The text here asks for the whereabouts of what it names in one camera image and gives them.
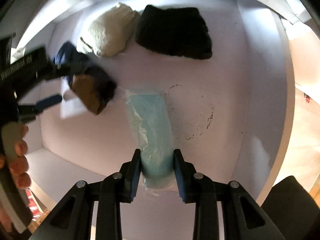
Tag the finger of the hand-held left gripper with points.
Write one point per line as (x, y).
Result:
(47, 102)
(60, 71)

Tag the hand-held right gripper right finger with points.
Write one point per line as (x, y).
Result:
(180, 177)

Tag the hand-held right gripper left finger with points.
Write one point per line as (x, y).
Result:
(135, 177)

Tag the navy and gold lace garment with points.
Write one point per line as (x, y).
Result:
(95, 90)

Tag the blue face mask packet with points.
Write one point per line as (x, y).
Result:
(155, 130)

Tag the cream sock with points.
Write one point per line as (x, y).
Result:
(110, 30)

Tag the white drawer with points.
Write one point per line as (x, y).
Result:
(212, 92)

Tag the black cloth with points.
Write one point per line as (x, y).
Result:
(172, 32)

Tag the person's left hand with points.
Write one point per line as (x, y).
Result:
(21, 165)

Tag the red paper scrap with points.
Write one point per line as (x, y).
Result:
(307, 98)

